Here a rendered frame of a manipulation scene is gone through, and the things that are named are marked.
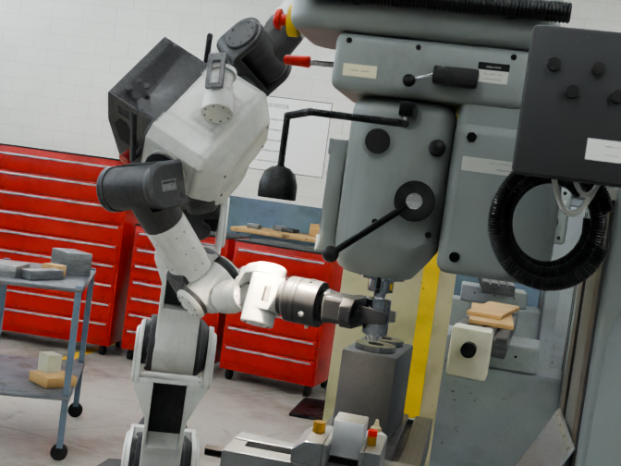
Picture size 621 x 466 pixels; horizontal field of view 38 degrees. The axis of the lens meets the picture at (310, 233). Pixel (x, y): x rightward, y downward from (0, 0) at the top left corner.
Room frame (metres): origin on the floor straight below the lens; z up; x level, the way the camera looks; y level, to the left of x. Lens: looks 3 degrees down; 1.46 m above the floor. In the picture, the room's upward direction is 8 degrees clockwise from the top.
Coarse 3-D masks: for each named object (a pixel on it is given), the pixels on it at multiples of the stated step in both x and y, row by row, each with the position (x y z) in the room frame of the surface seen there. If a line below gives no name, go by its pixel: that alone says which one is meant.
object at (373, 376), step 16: (352, 352) 1.94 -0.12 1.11; (368, 352) 1.94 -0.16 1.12; (384, 352) 1.95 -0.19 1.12; (400, 352) 2.00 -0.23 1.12; (352, 368) 1.94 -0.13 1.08; (368, 368) 1.93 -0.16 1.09; (384, 368) 1.92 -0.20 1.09; (400, 368) 1.99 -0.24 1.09; (352, 384) 1.94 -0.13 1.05; (368, 384) 1.93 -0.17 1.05; (384, 384) 1.92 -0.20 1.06; (400, 384) 2.02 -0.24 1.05; (336, 400) 1.95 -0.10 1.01; (352, 400) 1.94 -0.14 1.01; (368, 400) 1.93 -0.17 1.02; (384, 400) 1.92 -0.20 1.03; (400, 400) 2.05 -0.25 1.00; (368, 416) 1.93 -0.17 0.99; (384, 416) 1.92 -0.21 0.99; (400, 416) 2.08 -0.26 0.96; (384, 432) 1.92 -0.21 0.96
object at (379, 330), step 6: (366, 306) 1.69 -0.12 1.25; (372, 306) 1.67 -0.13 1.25; (378, 306) 1.67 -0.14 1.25; (384, 306) 1.67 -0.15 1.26; (390, 306) 1.69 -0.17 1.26; (384, 312) 1.67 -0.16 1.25; (366, 324) 1.68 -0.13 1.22; (366, 330) 1.68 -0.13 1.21; (372, 330) 1.67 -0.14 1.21; (378, 330) 1.67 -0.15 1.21; (384, 330) 1.68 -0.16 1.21; (384, 336) 1.68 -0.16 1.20
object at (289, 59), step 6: (288, 60) 1.83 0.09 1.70; (294, 60) 1.83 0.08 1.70; (300, 60) 1.82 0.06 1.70; (306, 60) 1.82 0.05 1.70; (312, 60) 1.83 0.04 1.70; (318, 60) 1.82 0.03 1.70; (300, 66) 1.83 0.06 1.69; (306, 66) 1.83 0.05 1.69; (318, 66) 1.83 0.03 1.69; (324, 66) 1.82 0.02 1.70; (330, 66) 1.82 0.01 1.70
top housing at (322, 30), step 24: (312, 0) 1.60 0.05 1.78; (552, 0) 1.53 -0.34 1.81; (312, 24) 1.61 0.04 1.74; (336, 24) 1.60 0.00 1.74; (360, 24) 1.59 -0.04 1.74; (384, 24) 1.58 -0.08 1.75; (408, 24) 1.57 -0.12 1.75; (432, 24) 1.56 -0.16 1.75; (456, 24) 1.55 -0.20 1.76; (480, 24) 1.54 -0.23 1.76; (504, 24) 1.54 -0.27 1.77; (528, 24) 1.53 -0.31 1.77; (552, 24) 1.53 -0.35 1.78; (528, 48) 1.54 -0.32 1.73
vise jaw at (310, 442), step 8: (304, 432) 1.58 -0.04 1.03; (312, 432) 1.54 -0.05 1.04; (328, 432) 1.55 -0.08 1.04; (304, 440) 1.48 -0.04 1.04; (312, 440) 1.49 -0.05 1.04; (320, 440) 1.49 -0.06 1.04; (328, 440) 1.50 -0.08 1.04; (296, 448) 1.48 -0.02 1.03; (304, 448) 1.48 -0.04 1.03; (312, 448) 1.48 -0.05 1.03; (320, 448) 1.47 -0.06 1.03; (328, 448) 1.48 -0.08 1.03; (296, 456) 1.48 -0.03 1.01; (304, 456) 1.48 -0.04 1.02; (312, 456) 1.48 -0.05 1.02; (320, 456) 1.47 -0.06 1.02; (328, 456) 1.50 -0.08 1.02; (312, 464) 1.47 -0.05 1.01; (320, 464) 1.47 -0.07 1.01
